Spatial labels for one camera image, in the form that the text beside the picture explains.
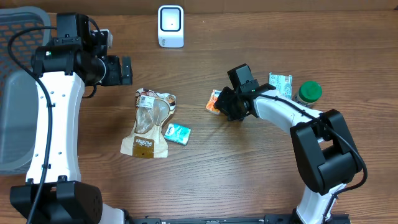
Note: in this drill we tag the green lid white jar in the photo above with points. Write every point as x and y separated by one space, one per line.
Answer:
308 94

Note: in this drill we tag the grey plastic shopping basket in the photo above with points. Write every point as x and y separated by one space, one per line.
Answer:
19 98

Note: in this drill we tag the white barcode scanner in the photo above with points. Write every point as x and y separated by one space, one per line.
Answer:
171 26

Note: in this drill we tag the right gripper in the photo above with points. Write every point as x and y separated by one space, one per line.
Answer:
223 104

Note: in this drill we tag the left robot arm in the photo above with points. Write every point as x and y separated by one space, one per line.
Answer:
74 59

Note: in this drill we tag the orange snack packet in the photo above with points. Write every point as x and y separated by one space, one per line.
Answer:
211 102

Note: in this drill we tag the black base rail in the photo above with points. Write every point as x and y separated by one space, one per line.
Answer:
236 220

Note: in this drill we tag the teal white snack packet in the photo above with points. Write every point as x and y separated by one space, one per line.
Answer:
282 83

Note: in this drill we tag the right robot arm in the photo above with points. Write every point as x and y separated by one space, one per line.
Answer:
326 155

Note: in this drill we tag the clear brown bread bag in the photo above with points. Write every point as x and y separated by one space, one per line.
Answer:
152 110

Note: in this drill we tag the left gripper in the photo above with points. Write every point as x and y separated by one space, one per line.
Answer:
115 78

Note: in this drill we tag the small teal white packet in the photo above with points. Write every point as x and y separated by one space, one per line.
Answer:
177 133

